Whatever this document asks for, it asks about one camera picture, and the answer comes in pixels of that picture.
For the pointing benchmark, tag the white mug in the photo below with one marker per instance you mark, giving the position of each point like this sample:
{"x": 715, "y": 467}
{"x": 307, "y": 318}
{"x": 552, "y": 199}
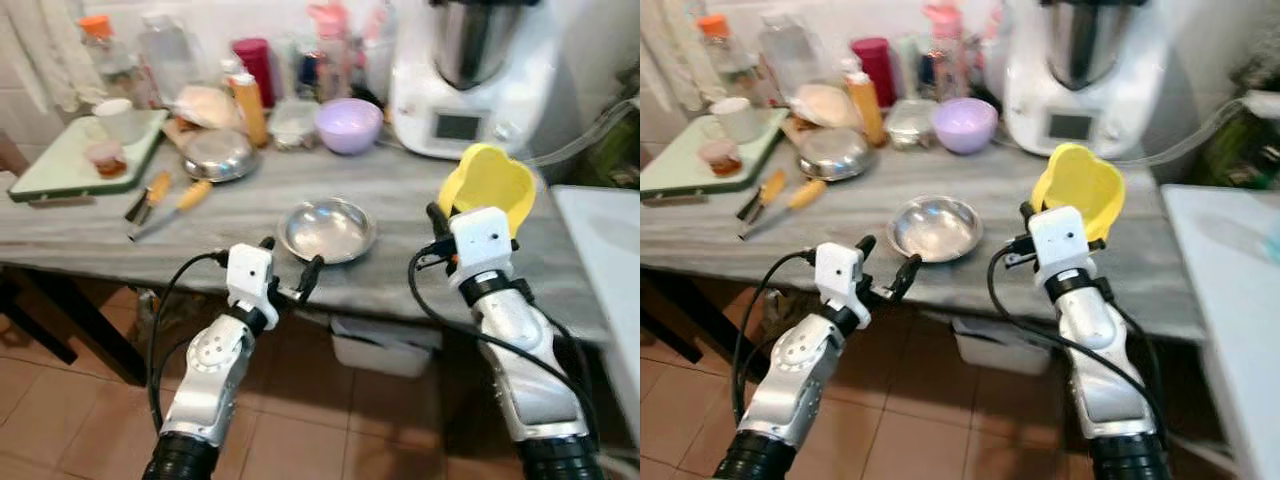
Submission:
{"x": 738, "y": 120}
{"x": 122, "y": 120}

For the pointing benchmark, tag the hanging beige cloth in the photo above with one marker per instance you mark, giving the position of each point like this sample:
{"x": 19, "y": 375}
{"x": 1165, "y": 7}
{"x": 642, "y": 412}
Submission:
{"x": 665, "y": 50}
{"x": 45, "y": 50}

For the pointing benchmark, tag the stainless steel bowl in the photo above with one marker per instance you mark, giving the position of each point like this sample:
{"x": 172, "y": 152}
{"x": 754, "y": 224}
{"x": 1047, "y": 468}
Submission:
{"x": 325, "y": 232}
{"x": 935, "y": 230}
{"x": 833, "y": 153}
{"x": 218, "y": 155}

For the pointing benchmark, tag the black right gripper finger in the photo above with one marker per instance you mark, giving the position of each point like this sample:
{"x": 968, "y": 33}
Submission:
{"x": 1026, "y": 214}
{"x": 438, "y": 221}

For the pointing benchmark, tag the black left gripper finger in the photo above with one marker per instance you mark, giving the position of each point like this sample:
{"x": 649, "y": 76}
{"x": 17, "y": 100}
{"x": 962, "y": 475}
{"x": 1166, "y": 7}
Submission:
{"x": 906, "y": 276}
{"x": 865, "y": 248}
{"x": 311, "y": 276}
{"x": 267, "y": 244}

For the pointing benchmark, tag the pink water bottle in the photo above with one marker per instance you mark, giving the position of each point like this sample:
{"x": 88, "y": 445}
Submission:
{"x": 330, "y": 50}
{"x": 945, "y": 50}

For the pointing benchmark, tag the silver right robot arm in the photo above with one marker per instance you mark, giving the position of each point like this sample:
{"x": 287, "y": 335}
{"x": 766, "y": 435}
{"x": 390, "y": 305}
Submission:
{"x": 1095, "y": 360}
{"x": 525, "y": 360}

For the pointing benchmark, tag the maroon tumbler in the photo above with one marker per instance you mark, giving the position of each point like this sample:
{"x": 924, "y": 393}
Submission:
{"x": 255, "y": 60}
{"x": 873, "y": 62}

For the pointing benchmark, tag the dark blue cup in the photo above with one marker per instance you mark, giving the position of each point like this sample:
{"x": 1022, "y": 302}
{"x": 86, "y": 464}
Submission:
{"x": 930, "y": 72}
{"x": 308, "y": 72}

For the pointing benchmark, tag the white food processor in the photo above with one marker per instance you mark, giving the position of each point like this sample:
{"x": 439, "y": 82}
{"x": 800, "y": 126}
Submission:
{"x": 1080, "y": 90}
{"x": 480, "y": 90}

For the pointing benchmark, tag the green bag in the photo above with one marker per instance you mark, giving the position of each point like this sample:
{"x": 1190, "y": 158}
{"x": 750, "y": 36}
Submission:
{"x": 615, "y": 140}
{"x": 1240, "y": 140}

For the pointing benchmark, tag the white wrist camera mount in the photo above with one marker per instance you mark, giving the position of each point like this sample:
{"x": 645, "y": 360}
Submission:
{"x": 838, "y": 275}
{"x": 1060, "y": 240}
{"x": 250, "y": 275}
{"x": 483, "y": 240}

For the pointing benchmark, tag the upright snack packet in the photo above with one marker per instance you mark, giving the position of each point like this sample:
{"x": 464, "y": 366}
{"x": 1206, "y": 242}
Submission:
{"x": 378, "y": 45}
{"x": 993, "y": 45}

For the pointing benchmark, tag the green tray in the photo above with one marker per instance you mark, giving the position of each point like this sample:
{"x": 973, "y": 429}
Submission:
{"x": 680, "y": 165}
{"x": 60, "y": 165}

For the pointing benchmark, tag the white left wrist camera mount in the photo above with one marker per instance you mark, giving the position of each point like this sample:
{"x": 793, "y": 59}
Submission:
{"x": 838, "y": 275}
{"x": 250, "y": 275}

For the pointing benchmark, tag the orange squeeze bottle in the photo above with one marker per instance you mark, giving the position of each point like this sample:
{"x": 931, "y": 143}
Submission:
{"x": 250, "y": 110}
{"x": 865, "y": 108}

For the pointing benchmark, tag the purple plastic bowl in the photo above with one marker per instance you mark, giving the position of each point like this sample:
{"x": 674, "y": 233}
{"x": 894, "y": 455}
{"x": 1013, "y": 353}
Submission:
{"x": 965, "y": 125}
{"x": 348, "y": 125}

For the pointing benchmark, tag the glass bottle orange cap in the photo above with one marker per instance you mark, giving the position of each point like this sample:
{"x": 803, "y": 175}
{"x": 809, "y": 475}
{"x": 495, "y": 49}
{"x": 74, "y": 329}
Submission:
{"x": 110, "y": 60}
{"x": 728, "y": 60}

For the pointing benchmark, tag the white side table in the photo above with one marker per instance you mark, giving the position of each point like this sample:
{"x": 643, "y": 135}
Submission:
{"x": 1230, "y": 280}
{"x": 600, "y": 260}

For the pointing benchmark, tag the small white-capped bottle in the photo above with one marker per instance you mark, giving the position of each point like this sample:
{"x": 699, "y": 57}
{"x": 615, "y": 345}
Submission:
{"x": 852, "y": 68}
{"x": 229, "y": 72}

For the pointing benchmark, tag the short black orange kitchen tool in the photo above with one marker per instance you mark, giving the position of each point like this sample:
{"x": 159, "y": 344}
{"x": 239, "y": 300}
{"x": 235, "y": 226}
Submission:
{"x": 158, "y": 188}
{"x": 772, "y": 187}

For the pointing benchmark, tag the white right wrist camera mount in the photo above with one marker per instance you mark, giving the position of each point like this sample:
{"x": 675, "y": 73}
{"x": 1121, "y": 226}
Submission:
{"x": 1060, "y": 240}
{"x": 483, "y": 240}

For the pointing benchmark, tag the white plastic bin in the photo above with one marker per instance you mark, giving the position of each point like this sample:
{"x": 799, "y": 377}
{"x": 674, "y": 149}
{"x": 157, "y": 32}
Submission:
{"x": 385, "y": 345}
{"x": 1000, "y": 345}

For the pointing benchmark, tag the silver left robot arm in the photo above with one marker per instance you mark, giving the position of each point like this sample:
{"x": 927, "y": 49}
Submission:
{"x": 800, "y": 380}
{"x": 215, "y": 380}

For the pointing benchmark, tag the glass food container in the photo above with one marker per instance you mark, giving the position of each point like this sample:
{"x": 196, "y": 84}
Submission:
{"x": 294, "y": 125}
{"x": 910, "y": 122}

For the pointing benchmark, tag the bread in plastic bag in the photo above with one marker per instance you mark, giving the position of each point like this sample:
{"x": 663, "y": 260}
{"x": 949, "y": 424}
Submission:
{"x": 208, "y": 105}
{"x": 825, "y": 105}

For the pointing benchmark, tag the small red-lidded plastic tub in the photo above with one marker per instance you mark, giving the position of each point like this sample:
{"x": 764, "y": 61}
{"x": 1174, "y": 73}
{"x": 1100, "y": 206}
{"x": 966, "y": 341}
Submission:
{"x": 106, "y": 158}
{"x": 720, "y": 157}

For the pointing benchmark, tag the yellow plastic bowl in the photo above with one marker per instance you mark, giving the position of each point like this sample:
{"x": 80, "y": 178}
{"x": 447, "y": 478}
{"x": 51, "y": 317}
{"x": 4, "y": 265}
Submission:
{"x": 1080, "y": 180}
{"x": 490, "y": 180}

